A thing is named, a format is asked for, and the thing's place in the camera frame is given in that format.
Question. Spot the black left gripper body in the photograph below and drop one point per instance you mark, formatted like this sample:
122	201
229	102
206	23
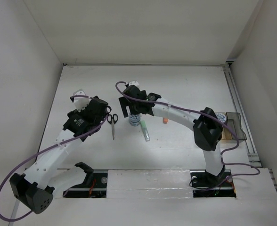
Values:
85	108

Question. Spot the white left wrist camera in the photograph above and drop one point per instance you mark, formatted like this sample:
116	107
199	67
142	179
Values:
80	100

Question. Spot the green highlighter clear cap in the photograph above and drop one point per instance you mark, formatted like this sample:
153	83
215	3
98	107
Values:
145	131

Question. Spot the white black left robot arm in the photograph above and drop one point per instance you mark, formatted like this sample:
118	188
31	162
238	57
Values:
39	184

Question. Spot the aluminium side rail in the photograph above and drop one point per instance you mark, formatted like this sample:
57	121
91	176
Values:
251	149

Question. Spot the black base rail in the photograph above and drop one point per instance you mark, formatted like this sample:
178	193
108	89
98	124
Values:
96	187

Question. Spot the blue white round jar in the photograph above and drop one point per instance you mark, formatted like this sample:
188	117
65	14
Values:
222	117
134	119

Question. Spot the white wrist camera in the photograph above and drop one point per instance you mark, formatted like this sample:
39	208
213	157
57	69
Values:
135	83
80	100

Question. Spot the orange highlighter grey cap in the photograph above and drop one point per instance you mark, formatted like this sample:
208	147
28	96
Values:
165	120

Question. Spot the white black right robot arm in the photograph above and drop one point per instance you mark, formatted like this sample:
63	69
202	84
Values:
206	128

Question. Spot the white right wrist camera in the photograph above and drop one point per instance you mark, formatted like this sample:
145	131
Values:
135	83

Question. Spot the wooden tray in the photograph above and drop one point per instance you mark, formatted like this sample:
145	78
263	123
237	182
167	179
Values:
226	135

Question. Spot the black handled scissors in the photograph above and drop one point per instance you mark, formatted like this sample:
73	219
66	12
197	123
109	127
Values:
112	119

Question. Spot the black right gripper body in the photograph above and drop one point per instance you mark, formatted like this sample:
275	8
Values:
134	108

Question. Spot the smoked grey plastic tray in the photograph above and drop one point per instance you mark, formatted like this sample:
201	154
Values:
234	122

